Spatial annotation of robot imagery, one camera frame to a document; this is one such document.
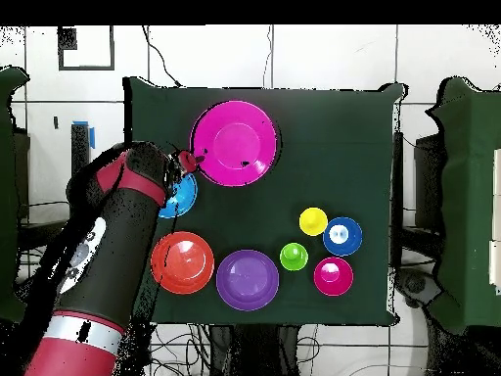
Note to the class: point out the green cup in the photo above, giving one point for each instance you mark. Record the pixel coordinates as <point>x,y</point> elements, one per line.
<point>293,256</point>

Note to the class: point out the large pink bowl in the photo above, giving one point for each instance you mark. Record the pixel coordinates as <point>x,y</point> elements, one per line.
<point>235,145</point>

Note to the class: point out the small crimson bowl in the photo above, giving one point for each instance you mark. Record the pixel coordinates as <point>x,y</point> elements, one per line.
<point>333,276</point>

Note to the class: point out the green cloth covered table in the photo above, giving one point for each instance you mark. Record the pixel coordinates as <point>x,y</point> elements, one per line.
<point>469,196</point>
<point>9,196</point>

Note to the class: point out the dark green tablecloth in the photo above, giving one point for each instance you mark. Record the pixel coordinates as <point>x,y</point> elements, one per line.
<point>313,156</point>

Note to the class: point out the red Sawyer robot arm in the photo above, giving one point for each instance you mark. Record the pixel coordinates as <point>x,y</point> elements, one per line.
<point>113,254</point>

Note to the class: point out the light blue bowl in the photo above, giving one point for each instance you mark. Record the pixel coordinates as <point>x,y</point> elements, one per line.
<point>184,196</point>

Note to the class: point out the small dark blue bowl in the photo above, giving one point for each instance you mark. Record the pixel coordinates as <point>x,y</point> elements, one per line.
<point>330,244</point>

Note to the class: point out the black caster base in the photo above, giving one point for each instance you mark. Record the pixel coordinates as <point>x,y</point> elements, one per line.
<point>415,284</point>

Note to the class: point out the yellow cup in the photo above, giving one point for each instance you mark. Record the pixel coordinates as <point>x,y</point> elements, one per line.
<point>313,221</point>

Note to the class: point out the purple bowl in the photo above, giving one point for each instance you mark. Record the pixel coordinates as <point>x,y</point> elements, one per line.
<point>247,280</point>

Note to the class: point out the blue tape strip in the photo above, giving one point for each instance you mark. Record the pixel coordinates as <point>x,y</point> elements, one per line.
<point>92,139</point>

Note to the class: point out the large orange bowl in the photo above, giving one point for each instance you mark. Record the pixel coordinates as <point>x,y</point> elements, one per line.
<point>182,262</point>

